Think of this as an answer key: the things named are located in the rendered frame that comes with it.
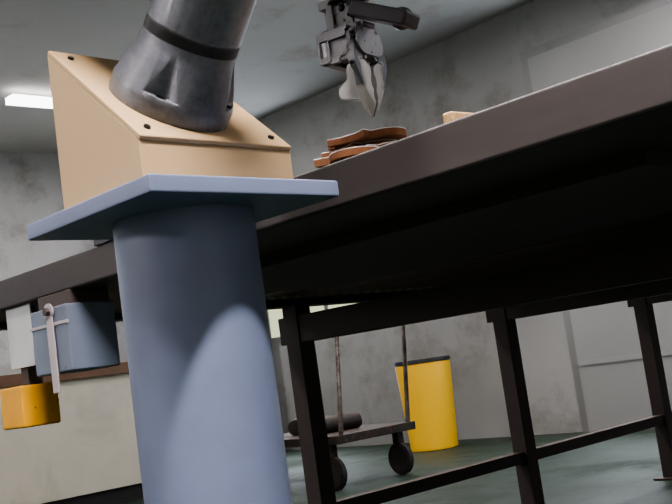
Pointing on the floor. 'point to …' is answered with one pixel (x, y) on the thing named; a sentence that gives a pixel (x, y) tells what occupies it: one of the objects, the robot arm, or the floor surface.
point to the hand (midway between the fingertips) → (375, 107)
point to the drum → (430, 403)
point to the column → (196, 328)
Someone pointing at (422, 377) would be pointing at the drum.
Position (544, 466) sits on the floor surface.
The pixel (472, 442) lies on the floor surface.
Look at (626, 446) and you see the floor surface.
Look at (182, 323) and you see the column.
